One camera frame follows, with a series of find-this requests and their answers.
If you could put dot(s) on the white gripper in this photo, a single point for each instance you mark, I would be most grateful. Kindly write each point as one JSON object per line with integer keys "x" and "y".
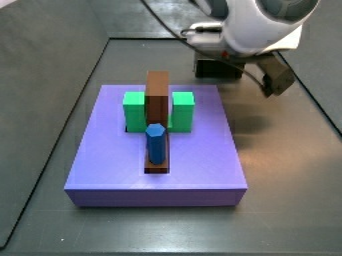
{"x": 219, "y": 41}

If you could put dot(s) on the purple base board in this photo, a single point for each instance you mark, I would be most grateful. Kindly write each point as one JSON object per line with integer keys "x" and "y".
{"x": 172, "y": 162}

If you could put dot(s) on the black angled bracket holder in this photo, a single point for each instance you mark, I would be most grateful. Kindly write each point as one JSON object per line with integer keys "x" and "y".
{"x": 208, "y": 68}

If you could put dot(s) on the brown upright slotted block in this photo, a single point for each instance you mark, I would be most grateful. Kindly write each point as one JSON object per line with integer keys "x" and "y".
{"x": 156, "y": 94}

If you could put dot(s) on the blue hexagonal peg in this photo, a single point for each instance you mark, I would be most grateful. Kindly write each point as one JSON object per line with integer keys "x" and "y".
{"x": 155, "y": 135}

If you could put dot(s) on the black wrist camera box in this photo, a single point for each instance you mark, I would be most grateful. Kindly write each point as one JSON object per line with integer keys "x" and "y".
{"x": 278, "y": 76}

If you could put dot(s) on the green block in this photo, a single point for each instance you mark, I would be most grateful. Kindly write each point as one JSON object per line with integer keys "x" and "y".
{"x": 179, "y": 119}

